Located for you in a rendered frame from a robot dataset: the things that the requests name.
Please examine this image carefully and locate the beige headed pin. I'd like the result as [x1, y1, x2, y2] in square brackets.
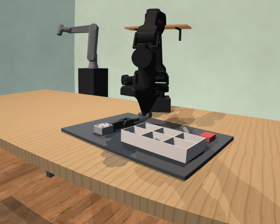
[181, 125, 190, 134]

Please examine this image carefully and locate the red block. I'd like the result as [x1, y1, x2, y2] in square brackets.
[199, 132, 216, 143]

